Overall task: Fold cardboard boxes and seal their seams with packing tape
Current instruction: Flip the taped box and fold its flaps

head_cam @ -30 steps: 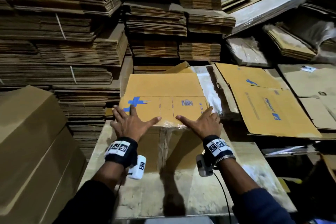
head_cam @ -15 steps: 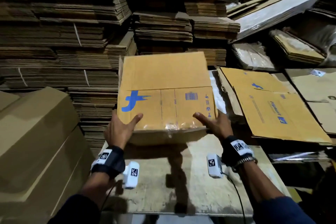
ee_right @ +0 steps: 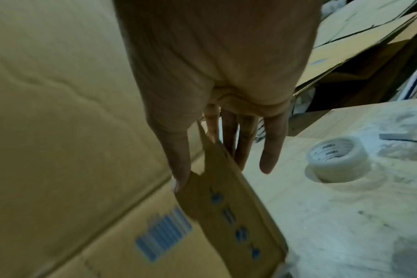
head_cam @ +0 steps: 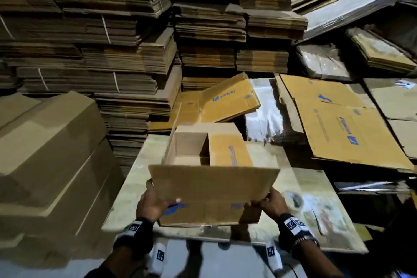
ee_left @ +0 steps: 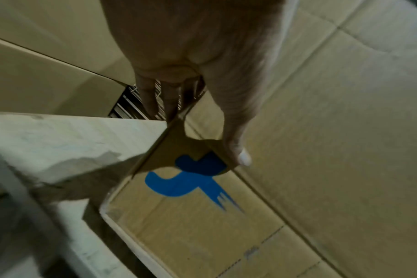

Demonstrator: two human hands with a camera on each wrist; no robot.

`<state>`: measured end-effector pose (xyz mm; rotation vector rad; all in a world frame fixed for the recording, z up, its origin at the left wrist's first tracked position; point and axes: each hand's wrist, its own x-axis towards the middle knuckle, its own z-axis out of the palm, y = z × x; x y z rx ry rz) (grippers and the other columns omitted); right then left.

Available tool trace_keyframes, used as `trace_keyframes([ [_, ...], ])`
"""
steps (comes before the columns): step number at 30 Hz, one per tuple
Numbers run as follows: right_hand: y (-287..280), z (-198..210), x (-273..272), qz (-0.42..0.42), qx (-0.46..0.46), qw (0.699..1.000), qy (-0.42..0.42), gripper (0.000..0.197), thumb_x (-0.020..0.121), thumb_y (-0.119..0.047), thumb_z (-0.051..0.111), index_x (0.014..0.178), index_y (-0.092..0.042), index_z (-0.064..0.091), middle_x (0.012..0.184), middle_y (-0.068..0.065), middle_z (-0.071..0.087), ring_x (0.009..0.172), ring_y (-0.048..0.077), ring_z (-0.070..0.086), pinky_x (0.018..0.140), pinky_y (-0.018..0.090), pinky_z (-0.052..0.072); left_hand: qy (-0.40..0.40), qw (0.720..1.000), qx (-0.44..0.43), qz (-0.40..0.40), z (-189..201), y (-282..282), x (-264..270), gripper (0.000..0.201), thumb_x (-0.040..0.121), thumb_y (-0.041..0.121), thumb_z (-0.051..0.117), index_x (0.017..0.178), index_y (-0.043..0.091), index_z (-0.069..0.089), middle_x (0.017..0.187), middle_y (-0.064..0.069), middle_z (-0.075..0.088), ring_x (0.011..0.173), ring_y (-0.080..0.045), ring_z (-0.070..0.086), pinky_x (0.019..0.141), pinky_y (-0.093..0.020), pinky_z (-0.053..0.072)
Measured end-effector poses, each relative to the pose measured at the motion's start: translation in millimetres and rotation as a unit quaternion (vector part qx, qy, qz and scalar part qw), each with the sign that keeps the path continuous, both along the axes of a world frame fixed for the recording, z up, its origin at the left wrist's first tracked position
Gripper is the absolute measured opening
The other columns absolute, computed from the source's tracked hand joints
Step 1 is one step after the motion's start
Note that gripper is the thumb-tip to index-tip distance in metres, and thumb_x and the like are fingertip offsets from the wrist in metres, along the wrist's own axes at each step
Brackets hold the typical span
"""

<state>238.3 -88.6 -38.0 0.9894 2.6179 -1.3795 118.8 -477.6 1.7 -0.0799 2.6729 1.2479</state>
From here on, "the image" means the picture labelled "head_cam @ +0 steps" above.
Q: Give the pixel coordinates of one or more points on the person's left hand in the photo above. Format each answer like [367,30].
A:
[151,206]

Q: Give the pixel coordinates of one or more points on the person's right hand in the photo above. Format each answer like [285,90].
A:
[273,206]

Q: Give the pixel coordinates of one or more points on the clear tape roll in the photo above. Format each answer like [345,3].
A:
[294,199]

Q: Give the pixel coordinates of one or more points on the small metal cutter blade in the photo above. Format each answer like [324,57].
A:
[319,222]

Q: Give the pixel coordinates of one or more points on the yellow cardboard box blue marks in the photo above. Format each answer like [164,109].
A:
[208,183]

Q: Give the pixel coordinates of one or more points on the brown carton blue print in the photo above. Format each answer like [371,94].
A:
[348,131]

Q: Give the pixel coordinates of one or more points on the person's right forearm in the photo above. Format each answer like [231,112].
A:
[319,265]

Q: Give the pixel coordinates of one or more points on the person's left forearm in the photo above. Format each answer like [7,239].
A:
[114,267]

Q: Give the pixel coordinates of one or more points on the pile of brown cartons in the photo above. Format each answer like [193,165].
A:
[326,89]

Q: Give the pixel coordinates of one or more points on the stacks of flat cardboard bundles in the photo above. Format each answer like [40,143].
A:
[78,40]

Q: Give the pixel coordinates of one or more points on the black right wrist band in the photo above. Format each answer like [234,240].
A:
[294,230]

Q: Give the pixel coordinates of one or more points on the black wrist band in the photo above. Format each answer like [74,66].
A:
[294,230]
[133,235]

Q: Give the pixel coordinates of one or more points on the black left wrist band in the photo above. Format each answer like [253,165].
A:
[133,235]

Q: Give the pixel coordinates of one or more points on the plywood work board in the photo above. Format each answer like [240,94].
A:
[313,190]

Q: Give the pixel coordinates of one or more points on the white plastic sack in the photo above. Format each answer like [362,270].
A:
[264,115]

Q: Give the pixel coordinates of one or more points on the yellow carton with blue print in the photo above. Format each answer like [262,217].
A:
[228,95]

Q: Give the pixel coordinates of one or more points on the clear plastic sheet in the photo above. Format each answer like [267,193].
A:
[324,61]

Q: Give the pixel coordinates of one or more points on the pale flat board bundle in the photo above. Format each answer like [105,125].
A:
[358,4]

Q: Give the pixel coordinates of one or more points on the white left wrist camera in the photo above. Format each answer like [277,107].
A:
[158,255]

